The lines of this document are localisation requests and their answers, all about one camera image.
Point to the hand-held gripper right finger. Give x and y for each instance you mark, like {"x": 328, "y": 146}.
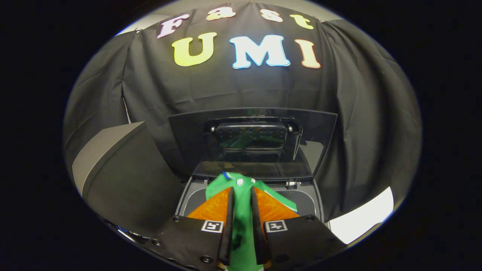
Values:
{"x": 258, "y": 233}

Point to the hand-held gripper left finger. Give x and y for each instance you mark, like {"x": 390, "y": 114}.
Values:
{"x": 228, "y": 233}

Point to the green polo shirt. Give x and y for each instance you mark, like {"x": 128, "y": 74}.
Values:
{"x": 243, "y": 210}

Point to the dark washing machine lid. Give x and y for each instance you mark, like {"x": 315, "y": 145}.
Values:
{"x": 188, "y": 139}

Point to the white sheet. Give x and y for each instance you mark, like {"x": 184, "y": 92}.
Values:
{"x": 361, "y": 220}

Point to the grey cabinet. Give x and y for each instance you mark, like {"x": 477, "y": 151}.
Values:
{"x": 124, "y": 188}

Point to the black backdrop cloth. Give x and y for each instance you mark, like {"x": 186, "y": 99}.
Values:
{"x": 354, "y": 113}

